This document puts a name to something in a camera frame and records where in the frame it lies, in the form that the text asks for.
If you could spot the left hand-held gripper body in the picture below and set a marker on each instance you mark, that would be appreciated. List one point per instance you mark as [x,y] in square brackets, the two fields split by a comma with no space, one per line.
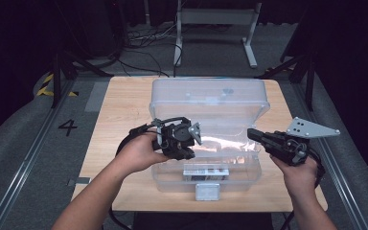
[174,135]

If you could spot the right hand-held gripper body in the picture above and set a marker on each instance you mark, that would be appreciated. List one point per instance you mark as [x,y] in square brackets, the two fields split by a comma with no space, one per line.
[289,147]

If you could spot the clear plastic storage box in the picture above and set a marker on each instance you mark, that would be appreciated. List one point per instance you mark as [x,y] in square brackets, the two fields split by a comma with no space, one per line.
[211,105]

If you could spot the person's right hand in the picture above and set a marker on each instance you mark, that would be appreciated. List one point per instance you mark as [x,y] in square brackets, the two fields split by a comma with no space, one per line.
[300,180]

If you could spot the person's left hand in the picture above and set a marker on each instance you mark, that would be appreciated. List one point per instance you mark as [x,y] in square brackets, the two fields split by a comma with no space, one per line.
[137,153]

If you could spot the black tripod stand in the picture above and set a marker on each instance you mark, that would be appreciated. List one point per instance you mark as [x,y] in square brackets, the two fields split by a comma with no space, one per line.
[57,80]
[309,80]

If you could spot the grey tape strip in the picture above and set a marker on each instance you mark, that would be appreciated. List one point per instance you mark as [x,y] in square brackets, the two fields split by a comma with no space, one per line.
[80,181]

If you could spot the yellow black floor tape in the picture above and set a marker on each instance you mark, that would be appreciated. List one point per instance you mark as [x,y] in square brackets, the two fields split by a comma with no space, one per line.
[46,91]

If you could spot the metal floor rail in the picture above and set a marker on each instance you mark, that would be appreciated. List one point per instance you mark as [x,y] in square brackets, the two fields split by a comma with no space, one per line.
[28,156]
[341,179]

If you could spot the white metal stand frame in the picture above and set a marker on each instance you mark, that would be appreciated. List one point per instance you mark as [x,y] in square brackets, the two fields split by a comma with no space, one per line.
[217,17]

